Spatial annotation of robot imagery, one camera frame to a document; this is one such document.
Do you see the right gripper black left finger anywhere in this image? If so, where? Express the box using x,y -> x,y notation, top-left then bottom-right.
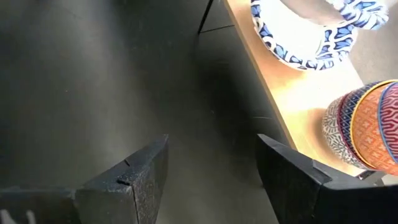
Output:
74,134 -> 170,224

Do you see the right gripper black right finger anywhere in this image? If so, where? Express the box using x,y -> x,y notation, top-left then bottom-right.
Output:
256,133 -> 380,224

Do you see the white grey patterned ceramic bowl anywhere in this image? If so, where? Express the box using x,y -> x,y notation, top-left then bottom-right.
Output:
321,95 -> 373,171

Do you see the dark blue patterned ceramic bowl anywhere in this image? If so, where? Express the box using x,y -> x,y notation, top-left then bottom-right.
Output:
336,80 -> 385,167

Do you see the orange patterned ceramic bowl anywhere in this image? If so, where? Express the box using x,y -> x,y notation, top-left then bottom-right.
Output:
349,79 -> 398,177

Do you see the red wavy patterned ceramic bowl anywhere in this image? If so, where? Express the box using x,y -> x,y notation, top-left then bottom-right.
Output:
376,81 -> 398,165

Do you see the blue white paper bowl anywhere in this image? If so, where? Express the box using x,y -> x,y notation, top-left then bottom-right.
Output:
250,0 -> 359,72
279,0 -> 390,31

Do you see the wooden shelf with black frame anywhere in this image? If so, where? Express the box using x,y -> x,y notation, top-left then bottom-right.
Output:
223,0 -> 388,188

